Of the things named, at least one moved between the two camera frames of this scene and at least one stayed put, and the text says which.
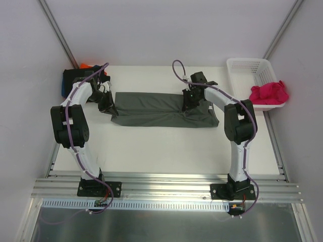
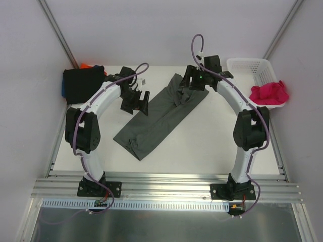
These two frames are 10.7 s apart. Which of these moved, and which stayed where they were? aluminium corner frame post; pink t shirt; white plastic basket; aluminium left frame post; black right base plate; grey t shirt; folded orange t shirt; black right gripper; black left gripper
Moved: grey t shirt; black right gripper; black left gripper
Stayed: white plastic basket; aluminium left frame post; aluminium corner frame post; black right base plate; folded orange t shirt; pink t shirt
